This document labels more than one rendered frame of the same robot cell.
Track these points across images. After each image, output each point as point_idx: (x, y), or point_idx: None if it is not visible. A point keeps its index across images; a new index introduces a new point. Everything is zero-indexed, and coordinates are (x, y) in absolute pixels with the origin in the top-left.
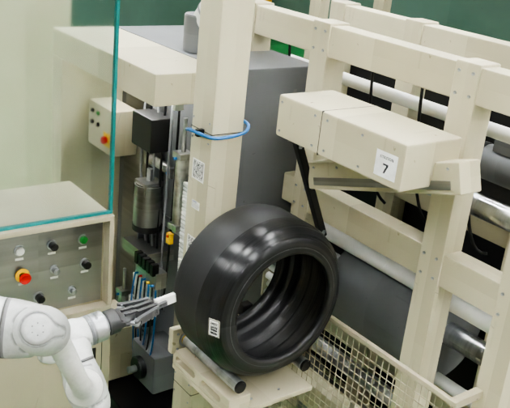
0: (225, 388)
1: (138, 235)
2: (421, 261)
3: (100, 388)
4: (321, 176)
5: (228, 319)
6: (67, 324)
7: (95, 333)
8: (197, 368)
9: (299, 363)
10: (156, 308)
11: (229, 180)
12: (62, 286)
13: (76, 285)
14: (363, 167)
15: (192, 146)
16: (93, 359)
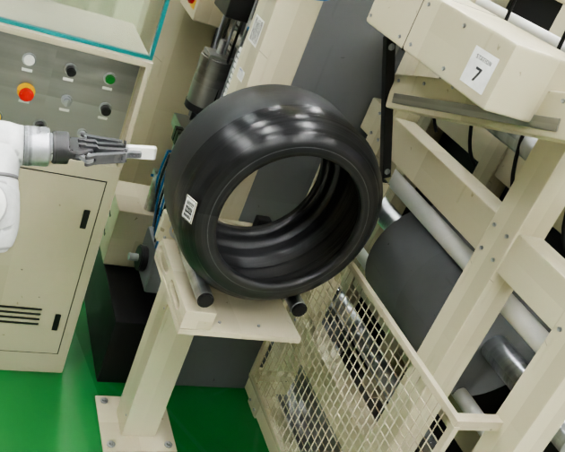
0: (190, 297)
1: (190, 116)
2: (487, 234)
3: None
4: (404, 92)
5: (210, 204)
6: None
7: (27, 149)
8: (173, 265)
9: (292, 305)
10: (122, 152)
11: (289, 56)
12: (72, 126)
13: (89, 130)
14: (449, 71)
15: (259, 1)
16: (13, 178)
